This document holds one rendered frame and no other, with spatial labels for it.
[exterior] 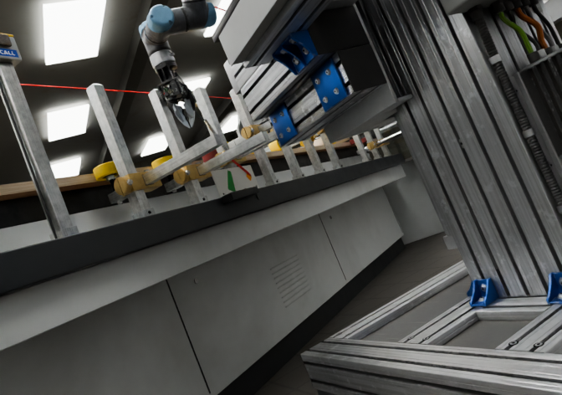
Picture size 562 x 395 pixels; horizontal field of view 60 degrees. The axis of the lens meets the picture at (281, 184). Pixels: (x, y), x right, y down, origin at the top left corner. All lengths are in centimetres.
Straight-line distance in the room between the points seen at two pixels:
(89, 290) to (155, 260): 23
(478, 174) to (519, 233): 13
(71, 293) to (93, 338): 28
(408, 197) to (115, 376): 303
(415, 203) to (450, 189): 299
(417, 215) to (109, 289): 313
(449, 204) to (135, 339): 97
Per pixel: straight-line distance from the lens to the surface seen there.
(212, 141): 127
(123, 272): 131
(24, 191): 143
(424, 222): 407
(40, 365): 138
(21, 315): 115
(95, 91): 149
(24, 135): 129
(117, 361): 151
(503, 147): 97
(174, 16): 158
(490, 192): 102
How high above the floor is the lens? 54
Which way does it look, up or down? 5 degrees up
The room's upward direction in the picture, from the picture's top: 22 degrees counter-clockwise
